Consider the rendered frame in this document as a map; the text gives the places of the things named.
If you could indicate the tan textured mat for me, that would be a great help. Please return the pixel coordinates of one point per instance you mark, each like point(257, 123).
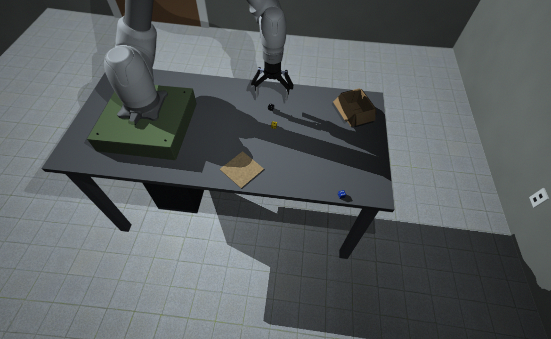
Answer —
point(241, 169)

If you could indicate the open brown cardboard box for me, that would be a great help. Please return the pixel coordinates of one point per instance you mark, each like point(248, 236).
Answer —
point(359, 102)

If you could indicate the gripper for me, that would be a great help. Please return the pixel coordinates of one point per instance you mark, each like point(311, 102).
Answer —
point(272, 71)

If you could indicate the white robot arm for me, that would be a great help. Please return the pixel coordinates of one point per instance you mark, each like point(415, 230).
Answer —
point(129, 66)

